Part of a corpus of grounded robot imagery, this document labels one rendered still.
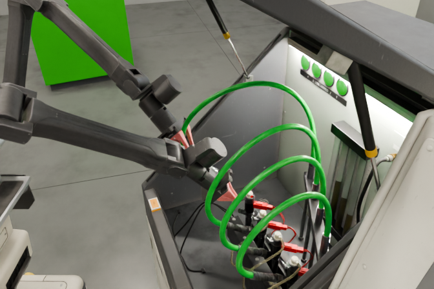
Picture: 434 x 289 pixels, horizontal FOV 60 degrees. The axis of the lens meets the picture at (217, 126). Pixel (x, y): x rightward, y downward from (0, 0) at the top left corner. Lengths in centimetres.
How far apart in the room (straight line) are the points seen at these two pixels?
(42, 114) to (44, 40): 343
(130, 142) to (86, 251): 171
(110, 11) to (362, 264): 372
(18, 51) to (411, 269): 115
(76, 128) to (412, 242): 64
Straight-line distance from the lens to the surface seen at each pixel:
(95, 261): 244
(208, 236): 134
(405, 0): 391
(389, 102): 91
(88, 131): 81
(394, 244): 71
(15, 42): 130
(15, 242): 155
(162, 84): 103
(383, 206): 72
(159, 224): 123
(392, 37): 112
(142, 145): 87
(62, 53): 425
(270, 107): 136
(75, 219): 272
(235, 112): 129
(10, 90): 80
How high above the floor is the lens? 185
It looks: 33 degrees down
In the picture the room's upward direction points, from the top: 1 degrees counter-clockwise
